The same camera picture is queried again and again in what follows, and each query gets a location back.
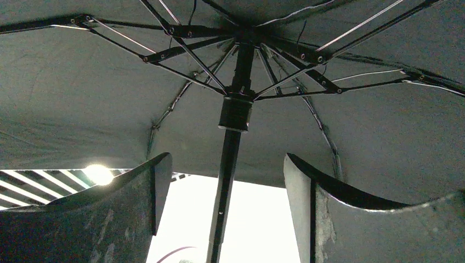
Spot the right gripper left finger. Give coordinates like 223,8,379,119
1,152,173,262

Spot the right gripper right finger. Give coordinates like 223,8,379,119
283,153,464,262

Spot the white and black folding umbrella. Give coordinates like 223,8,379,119
0,0,465,263

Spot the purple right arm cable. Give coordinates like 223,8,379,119
156,246,197,263

